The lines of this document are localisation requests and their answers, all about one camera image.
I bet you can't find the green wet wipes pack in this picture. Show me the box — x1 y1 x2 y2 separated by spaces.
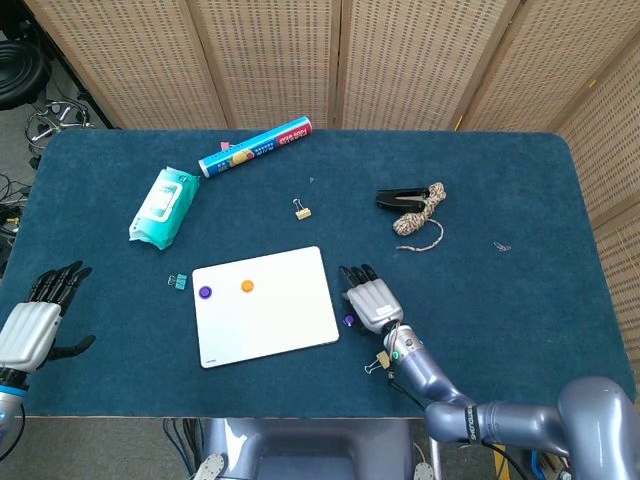
128 166 201 251

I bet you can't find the dark blue table mat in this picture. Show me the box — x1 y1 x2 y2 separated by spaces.
0 128 637 420

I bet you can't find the tangle of floor cables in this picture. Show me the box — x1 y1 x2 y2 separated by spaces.
0 172 31 246

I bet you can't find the wicker folding screen panel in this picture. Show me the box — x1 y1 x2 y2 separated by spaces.
22 0 229 130
189 0 344 130
452 0 640 134
552 29 640 351
335 0 524 132

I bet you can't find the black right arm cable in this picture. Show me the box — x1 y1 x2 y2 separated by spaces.
385 368 432 412

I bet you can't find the black stapler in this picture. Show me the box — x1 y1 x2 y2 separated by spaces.
375 186 430 210

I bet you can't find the blue plastic food wrap roll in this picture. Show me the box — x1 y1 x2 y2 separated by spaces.
198 115 314 178

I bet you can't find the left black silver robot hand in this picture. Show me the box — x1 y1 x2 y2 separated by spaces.
0 260 97 374

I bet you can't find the braided beige rope bundle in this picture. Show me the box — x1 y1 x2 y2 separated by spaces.
391 181 446 253

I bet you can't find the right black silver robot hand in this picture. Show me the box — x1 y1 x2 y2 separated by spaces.
339 263 405 335

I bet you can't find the black stool with chrome base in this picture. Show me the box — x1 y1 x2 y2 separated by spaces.
0 38 96 151

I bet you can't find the large gold binder clip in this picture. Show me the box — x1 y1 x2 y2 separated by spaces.
363 350 392 375

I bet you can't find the blue-grey robot torso base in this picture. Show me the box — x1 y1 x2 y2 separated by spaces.
202 418 416 480

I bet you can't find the white magnetic board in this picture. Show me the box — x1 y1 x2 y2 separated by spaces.
191 245 341 370

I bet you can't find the bundle of blue cables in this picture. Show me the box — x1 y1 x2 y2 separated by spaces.
162 418 206 480

